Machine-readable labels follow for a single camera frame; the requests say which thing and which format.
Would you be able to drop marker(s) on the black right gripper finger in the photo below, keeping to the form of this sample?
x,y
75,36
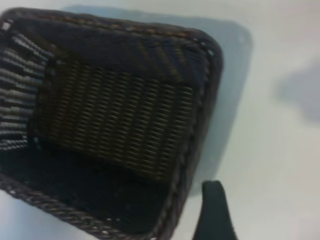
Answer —
x,y
216,215

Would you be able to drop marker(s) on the dark brown woven basket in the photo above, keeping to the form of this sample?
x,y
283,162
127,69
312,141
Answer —
x,y
112,120

